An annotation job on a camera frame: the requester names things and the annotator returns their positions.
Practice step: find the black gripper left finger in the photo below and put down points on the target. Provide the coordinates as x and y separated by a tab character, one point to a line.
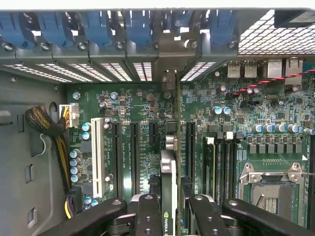
147	216

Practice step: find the silver USB port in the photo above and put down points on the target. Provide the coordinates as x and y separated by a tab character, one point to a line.
250	68
233	68

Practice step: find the green Dell motherboard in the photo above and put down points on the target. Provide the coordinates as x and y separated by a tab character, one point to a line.
246	113

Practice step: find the open grey PC case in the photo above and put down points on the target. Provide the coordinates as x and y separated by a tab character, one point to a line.
73	55

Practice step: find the white expansion slot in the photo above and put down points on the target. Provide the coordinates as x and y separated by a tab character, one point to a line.
97	157

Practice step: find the long black expansion slot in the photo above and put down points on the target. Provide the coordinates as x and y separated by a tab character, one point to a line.
117	159
135	159
190	150

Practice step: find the CPU socket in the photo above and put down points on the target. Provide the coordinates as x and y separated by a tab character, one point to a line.
273	196

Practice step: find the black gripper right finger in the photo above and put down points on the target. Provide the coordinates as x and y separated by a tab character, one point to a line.
206	218

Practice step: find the black RAM slot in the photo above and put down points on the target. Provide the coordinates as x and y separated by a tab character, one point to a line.
227	167
219	167
235	167

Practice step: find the silver ethernet port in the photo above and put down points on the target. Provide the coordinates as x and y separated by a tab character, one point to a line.
292	67

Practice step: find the thin socket locking lever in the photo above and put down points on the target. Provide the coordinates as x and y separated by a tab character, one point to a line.
308	174

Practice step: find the white power connector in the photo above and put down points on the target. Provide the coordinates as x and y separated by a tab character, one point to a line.
72	115

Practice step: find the perforated slot cover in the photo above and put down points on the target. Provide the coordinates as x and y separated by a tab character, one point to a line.
142	71
64	72
91	72
37	73
198	71
116	72

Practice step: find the silver port block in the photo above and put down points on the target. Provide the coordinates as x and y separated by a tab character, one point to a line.
274	68

